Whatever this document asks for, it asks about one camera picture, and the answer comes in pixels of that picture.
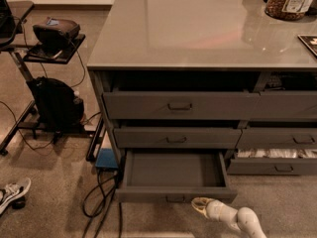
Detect grey drawer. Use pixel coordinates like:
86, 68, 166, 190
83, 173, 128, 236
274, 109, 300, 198
237, 122, 317, 149
113, 126, 242, 149
252, 90, 317, 120
117, 149, 237, 203
227, 150, 317, 176
103, 91, 260, 120

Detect clear jar of nuts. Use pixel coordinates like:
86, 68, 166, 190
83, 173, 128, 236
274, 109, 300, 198
265, 0, 314, 21

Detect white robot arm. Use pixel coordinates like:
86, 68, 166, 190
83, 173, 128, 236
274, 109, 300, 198
191, 197, 266, 238

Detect black and white sneaker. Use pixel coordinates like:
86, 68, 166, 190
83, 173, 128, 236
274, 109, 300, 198
0, 178, 31, 215

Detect black metal cart stand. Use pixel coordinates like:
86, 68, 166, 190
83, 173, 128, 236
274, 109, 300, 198
0, 1, 103, 162

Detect dark framed card on counter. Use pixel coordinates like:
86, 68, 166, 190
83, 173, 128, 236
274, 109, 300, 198
298, 35, 317, 58

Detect black pouch on shelf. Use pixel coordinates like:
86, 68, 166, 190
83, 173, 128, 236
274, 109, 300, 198
33, 17, 80, 48

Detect black backpack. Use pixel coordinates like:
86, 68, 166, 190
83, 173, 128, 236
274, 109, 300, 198
27, 77, 84, 131

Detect grey drawer cabinet with countertop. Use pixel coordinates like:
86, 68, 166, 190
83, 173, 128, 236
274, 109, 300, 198
88, 0, 317, 168

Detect white packets in drawer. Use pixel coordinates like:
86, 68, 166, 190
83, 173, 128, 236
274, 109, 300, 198
238, 149, 317, 159

